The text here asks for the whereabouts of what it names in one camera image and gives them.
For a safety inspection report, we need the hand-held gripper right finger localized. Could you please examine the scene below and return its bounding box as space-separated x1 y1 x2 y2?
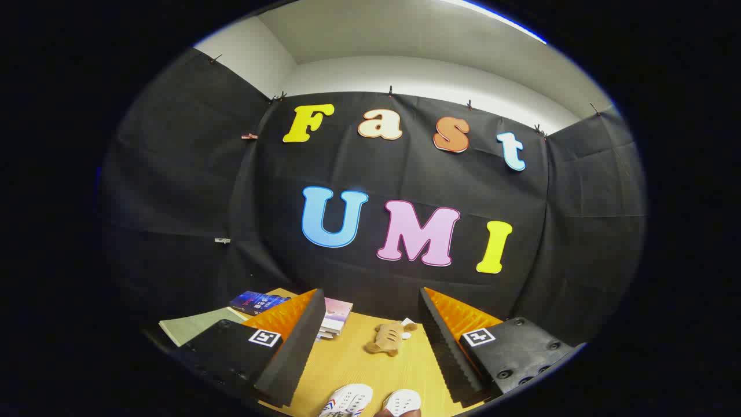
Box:
418 287 586 407

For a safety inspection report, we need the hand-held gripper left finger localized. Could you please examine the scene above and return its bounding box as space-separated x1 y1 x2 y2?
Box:
173 288 327 408

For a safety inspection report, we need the white canvas shoe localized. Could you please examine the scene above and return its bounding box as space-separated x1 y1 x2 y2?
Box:
381 389 423 417
318 383 374 417

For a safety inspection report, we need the green fabric storage box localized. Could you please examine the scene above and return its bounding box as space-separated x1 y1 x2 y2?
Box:
159 306 251 348

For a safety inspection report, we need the pink cover book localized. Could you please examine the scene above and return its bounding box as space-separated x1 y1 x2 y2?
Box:
320 297 354 335

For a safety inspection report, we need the brown plush bear toy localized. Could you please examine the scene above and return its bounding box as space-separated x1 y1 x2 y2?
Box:
364 317 419 357

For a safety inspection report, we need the dark blue book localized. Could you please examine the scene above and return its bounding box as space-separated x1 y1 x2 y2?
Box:
230 290 291 316

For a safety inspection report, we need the black backdrop cloth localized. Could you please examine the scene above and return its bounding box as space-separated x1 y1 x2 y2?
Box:
98 47 648 348

